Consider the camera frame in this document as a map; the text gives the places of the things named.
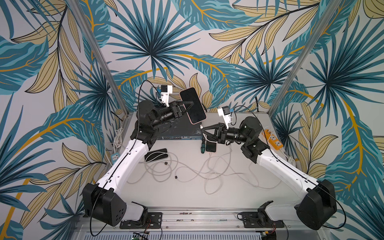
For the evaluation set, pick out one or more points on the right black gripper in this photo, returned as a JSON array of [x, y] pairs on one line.
[[221, 133]]

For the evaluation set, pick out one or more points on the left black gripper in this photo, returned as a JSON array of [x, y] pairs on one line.
[[178, 109]]

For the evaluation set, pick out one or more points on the pink-edged black phone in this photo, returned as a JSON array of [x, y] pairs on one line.
[[190, 94]]

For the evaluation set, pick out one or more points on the white-edged black phone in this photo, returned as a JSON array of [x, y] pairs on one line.
[[211, 147]]

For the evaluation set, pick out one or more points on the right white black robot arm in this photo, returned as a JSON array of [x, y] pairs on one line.
[[317, 201]]

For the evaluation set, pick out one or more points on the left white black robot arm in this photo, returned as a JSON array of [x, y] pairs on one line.
[[103, 200]]

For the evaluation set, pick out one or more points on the orange power strip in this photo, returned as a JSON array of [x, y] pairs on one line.
[[272, 140]]

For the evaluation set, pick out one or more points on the light blue power strip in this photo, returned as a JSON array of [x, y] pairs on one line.
[[114, 158]]

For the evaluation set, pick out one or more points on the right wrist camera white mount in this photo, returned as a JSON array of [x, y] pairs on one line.
[[226, 114]]

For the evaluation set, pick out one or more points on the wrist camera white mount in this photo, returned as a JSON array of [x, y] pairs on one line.
[[166, 91], [226, 114]]

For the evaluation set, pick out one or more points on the grey network switch box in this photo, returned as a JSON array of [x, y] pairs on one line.
[[171, 128]]

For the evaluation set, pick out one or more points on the green handled screwdriver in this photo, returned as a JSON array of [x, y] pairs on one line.
[[203, 144]]

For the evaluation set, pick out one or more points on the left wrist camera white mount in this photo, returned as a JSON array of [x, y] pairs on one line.
[[166, 91]]

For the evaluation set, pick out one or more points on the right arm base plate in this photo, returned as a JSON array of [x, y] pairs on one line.
[[256, 220]]

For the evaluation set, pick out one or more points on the aluminium front rail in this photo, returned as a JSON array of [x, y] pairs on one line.
[[199, 224]]

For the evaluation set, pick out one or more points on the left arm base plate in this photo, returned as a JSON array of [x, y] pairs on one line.
[[150, 220]]

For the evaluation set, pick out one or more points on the left aluminium corner post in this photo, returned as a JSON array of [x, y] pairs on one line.
[[90, 37]]

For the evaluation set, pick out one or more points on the aluminium corner post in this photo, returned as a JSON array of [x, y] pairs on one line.
[[333, 10], [90, 37]]

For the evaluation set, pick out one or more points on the right aluminium corner post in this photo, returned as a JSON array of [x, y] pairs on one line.
[[333, 10]]

